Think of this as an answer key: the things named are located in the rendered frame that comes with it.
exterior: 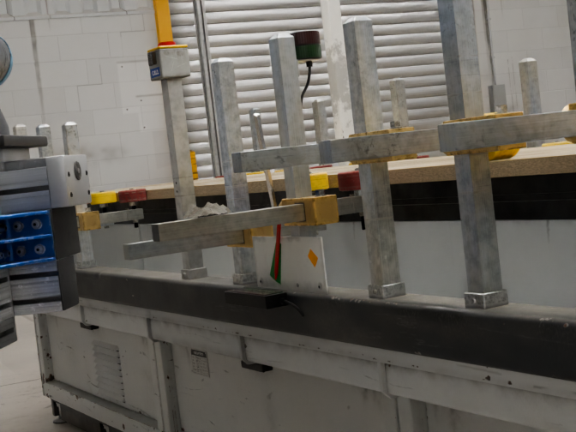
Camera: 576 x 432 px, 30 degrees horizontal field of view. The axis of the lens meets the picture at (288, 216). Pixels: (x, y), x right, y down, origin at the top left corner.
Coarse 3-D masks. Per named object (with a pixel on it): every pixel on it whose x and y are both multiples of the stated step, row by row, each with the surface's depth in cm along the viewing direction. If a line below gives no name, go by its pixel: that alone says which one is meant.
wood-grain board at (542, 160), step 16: (400, 160) 312; (416, 160) 278; (432, 160) 249; (448, 160) 225; (496, 160) 177; (512, 160) 174; (528, 160) 171; (544, 160) 167; (560, 160) 164; (256, 176) 340; (272, 176) 300; (336, 176) 221; (400, 176) 201; (416, 176) 197; (432, 176) 193; (448, 176) 189; (496, 176) 178; (512, 176) 174; (96, 192) 409; (160, 192) 302; (208, 192) 274; (224, 192) 267; (256, 192) 252
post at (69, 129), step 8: (64, 128) 303; (72, 128) 303; (64, 136) 304; (72, 136) 303; (64, 144) 305; (72, 144) 303; (64, 152) 306; (72, 152) 303; (80, 152) 304; (80, 208) 304; (80, 232) 304; (88, 232) 305; (80, 240) 304; (88, 240) 305; (88, 248) 305; (80, 256) 306; (88, 256) 305
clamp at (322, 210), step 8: (288, 200) 196; (296, 200) 193; (304, 200) 191; (312, 200) 188; (320, 200) 189; (328, 200) 190; (336, 200) 190; (304, 208) 191; (312, 208) 189; (320, 208) 189; (328, 208) 190; (336, 208) 190; (312, 216) 189; (320, 216) 189; (328, 216) 190; (336, 216) 190; (288, 224) 197; (296, 224) 194; (304, 224) 192; (312, 224) 189; (320, 224) 189
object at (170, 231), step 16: (272, 208) 188; (288, 208) 190; (352, 208) 196; (160, 224) 178; (176, 224) 179; (192, 224) 181; (208, 224) 182; (224, 224) 183; (240, 224) 185; (256, 224) 187; (272, 224) 188; (160, 240) 178
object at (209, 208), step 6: (192, 204) 183; (210, 204) 184; (216, 204) 184; (192, 210) 183; (198, 210) 183; (204, 210) 180; (210, 210) 181; (216, 210) 183; (222, 210) 183; (228, 210) 186; (186, 216) 183; (192, 216) 181
